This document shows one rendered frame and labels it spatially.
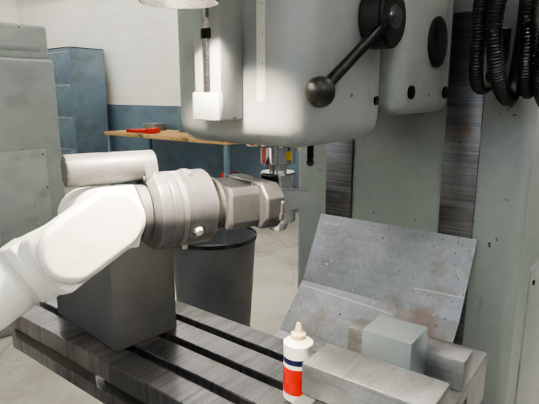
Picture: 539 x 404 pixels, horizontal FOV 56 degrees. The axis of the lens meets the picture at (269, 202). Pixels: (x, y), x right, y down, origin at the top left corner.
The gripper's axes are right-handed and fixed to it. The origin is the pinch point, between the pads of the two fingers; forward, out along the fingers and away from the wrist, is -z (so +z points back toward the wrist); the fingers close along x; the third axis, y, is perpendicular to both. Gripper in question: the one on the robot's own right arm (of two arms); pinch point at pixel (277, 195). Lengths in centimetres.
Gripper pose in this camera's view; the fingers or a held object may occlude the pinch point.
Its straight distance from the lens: 66.4
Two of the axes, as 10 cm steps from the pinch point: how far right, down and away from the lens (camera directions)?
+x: -5.5, -1.8, 8.2
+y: -0.1, 9.8, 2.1
